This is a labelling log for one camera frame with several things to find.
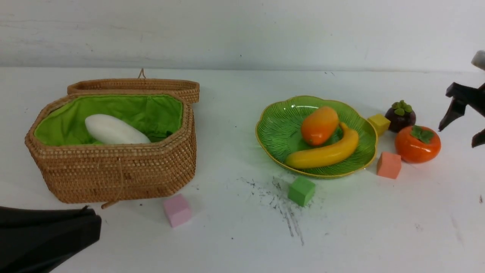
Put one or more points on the salmon orange foam cube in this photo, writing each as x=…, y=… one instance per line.
x=389, y=165

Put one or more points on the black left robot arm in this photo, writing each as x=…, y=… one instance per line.
x=37, y=241

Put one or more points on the orange yellow mango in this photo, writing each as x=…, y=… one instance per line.
x=319, y=126

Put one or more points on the green foam cube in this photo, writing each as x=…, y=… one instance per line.
x=301, y=191

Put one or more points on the white radish with green leaves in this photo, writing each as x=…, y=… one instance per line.
x=108, y=129

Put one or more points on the woven rattan basket green lining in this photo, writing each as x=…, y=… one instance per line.
x=79, y=167

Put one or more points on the yellow banana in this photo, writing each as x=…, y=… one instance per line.
x=327, y=155

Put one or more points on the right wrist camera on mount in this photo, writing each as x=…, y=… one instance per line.
x=479, y=60

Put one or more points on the yellow foam cube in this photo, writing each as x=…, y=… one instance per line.
x=380, y=123

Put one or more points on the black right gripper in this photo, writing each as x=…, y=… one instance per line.
x=462, y=96

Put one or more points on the purple mangosteen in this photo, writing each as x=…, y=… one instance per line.
x=400, y=115

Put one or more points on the pink foam cube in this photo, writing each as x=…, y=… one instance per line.
x=177, y=210

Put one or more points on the orange persimmon with green calyx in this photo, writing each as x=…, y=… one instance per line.
x=417, y=144

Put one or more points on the green glass leaf plate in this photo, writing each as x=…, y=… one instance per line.
x=279, y=134

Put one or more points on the woven rattan basket lid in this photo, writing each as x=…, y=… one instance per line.
x=187, y=90

